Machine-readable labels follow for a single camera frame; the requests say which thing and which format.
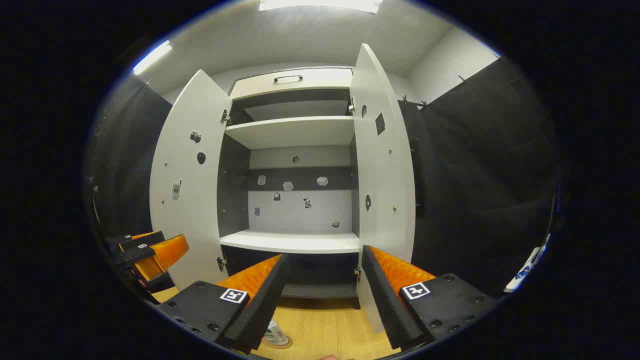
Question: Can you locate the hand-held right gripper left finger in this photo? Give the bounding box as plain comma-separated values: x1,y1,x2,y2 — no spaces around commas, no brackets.
156,253,290,355

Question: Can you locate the small ceiling light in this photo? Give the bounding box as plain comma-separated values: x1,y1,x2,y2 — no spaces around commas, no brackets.
132,40,172,76

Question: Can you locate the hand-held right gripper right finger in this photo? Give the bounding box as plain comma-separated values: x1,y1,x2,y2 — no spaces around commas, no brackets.
361,245,498,351

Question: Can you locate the large ceiling light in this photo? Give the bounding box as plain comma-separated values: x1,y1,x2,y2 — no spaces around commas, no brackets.
259,0,383,15

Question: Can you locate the clear green label water bottle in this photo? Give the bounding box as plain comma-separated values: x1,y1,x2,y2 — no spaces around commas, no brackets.
264,319,291,347

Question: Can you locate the round brown coaster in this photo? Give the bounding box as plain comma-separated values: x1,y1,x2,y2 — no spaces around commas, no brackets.
261,334,295,350

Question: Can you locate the white cabinet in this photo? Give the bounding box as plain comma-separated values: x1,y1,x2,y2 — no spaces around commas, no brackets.
217,66,363,310

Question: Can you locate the white side table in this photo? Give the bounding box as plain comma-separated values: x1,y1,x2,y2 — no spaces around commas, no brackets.
502,232,552,294

